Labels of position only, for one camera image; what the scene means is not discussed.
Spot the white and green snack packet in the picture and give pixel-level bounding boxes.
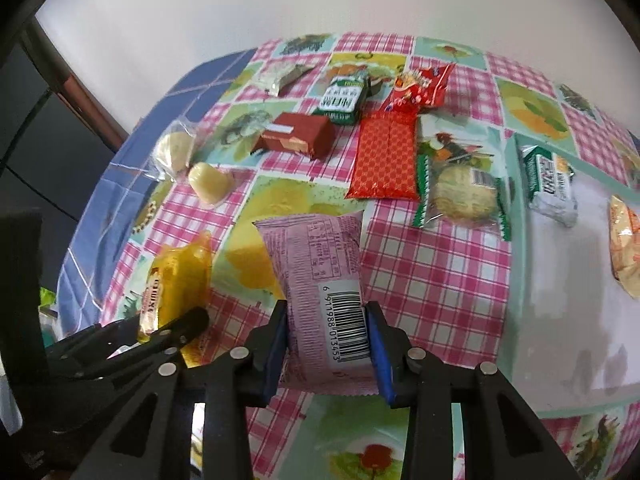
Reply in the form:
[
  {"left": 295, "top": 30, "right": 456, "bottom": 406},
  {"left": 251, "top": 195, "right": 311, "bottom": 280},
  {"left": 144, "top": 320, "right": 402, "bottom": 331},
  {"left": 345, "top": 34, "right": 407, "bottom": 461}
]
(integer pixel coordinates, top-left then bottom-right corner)
[{"left": 519, "top": 144, "right": 579, "bottom": 227}]

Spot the brown wooden rail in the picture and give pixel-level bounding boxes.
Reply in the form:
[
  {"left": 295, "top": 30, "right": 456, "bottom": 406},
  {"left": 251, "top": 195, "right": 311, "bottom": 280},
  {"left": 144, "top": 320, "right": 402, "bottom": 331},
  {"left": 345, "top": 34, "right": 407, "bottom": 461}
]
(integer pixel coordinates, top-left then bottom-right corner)
[{"left": 20, "top": 14, "right": 132, "bottom": 152}]

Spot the brown chocolate box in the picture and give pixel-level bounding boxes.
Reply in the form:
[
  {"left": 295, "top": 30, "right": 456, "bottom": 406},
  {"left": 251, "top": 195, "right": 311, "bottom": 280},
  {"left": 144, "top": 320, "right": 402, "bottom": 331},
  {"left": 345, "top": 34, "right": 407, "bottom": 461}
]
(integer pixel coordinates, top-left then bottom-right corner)
[{"left": 249, "top": 112, "right": 337, "bottom": 162}]

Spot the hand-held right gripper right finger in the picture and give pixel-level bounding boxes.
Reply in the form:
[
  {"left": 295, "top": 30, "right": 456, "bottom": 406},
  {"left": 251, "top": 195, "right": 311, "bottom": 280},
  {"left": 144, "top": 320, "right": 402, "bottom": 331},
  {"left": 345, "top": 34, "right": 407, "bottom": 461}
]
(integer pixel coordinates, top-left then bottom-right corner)
[{"left": 365, "top": 300, "right": 581, "bottom": 480}]

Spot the clear green-edged cookie packet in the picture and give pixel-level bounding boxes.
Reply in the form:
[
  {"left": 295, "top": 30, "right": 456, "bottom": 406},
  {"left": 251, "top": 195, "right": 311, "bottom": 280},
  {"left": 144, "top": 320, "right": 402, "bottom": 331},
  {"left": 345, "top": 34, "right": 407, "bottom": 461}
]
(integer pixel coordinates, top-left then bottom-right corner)
[{"left": 411, "top": 152, "right": 512, "bottom": 239}]

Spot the clear-wrapped pale cake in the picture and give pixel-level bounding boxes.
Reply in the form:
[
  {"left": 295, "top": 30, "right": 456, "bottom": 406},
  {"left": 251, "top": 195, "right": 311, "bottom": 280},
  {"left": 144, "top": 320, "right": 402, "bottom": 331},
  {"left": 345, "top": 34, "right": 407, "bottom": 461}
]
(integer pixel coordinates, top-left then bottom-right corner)
[{"left": 149, "top": 119, "right": 199, "bottom": 182}]

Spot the pale yellow cake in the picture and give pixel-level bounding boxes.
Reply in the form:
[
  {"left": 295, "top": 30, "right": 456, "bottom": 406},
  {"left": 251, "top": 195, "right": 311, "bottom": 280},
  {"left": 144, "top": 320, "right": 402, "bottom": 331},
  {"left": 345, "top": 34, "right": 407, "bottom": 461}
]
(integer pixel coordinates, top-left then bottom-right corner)
[{"left": 187, "top": 161, "right": 236, "bottom": 209}]

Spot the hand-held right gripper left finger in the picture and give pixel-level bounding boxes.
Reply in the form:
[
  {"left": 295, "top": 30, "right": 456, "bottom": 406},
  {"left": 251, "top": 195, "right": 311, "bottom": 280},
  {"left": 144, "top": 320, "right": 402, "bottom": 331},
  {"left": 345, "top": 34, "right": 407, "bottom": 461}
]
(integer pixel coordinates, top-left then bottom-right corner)
[{"left": 75, "top": 300, "right": 288, "bottom": 480}]

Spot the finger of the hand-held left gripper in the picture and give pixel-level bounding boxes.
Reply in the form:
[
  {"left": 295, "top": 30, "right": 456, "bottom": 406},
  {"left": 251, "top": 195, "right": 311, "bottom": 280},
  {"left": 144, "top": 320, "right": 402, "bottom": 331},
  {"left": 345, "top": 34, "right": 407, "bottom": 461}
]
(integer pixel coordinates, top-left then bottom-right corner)
[
  {"left": 45, "top": 306, "right": 210, "bottom": 378},
  {"left": 46, "top": 317, "right": 142, "bottom": 361}
]

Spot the white box with teal rim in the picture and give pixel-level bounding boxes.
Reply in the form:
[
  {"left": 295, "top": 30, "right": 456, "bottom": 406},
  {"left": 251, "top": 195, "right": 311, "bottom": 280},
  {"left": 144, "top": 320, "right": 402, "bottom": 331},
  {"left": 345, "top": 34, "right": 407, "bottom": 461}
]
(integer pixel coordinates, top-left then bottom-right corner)
[{"left": 504, "top": 132, "right": 640, "bottom": 418}]

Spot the red patterned snack packet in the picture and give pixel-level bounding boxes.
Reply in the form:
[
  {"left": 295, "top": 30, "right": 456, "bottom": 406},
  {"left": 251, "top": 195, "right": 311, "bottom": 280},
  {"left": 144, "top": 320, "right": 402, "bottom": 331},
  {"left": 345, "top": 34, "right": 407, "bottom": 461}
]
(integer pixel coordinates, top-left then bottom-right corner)
[{"left": 344, "top": 111, "right": 422, "bottom": 202}]

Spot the blue cloth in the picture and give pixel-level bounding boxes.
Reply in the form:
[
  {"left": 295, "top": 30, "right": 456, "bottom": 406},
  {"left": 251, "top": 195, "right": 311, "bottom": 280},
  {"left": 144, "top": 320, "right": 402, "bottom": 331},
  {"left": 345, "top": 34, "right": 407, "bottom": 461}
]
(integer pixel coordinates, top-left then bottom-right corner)
[{"left": 56, "top": 50, "right": 262, "bottom": 323}]

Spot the green and white snack pack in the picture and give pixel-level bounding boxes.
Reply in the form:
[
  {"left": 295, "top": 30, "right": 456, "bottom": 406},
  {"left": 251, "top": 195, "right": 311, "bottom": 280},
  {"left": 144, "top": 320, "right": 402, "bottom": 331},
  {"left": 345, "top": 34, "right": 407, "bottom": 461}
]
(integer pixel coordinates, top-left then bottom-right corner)
[{"left": 311, "top": 74, "right": 372, "bottom": 127}]

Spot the red snack bag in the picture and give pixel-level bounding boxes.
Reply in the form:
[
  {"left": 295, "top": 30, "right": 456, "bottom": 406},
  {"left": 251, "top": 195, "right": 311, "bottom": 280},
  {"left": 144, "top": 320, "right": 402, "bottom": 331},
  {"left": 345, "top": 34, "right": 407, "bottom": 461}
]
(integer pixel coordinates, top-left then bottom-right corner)
[{"left": 384, "top": 64, "right": 457, "bottom": 112}]

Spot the orange roll cake packet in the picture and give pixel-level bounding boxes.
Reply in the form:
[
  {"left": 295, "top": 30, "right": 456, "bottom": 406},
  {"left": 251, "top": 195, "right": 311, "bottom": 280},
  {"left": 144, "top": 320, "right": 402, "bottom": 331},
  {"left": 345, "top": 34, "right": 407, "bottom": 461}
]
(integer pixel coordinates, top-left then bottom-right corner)
[{"left": 606, "top": 195, "right": 640, "bottom": 302}]

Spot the pink snack packet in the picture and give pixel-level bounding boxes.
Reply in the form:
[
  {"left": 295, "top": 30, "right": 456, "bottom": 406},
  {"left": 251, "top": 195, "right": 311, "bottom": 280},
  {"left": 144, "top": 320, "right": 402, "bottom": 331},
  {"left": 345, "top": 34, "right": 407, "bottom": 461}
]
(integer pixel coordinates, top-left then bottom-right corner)
[{"left": 251, "top": 209, "right": 382, "bottom": 397}]

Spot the yellow snack packet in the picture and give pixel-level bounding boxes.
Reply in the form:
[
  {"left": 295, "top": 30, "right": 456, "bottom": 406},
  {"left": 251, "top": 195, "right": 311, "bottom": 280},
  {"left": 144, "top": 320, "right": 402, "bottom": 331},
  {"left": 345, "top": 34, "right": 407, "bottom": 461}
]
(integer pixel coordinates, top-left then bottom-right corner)
[{"left": 136, "top": 231, "right": 214, "bottom": 367}]

